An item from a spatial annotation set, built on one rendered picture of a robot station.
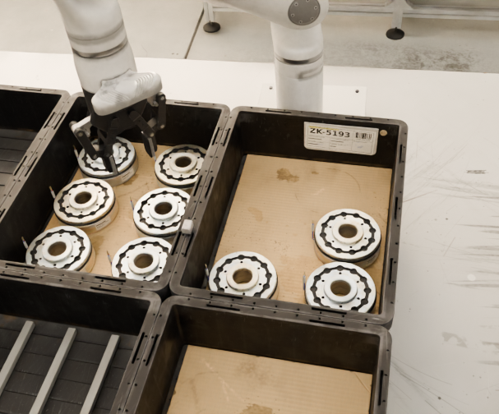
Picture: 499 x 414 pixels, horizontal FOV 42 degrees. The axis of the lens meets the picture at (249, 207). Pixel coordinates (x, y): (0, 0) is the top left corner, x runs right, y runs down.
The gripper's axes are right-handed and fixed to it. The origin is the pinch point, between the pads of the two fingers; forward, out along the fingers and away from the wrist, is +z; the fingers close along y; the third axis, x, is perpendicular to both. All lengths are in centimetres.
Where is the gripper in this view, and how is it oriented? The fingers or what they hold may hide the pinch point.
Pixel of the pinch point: (130, 155)
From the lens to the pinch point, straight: 95.8
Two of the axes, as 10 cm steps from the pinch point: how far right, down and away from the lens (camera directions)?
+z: 0.6, 6.7, 7.4
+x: 5.5, 6.0, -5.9
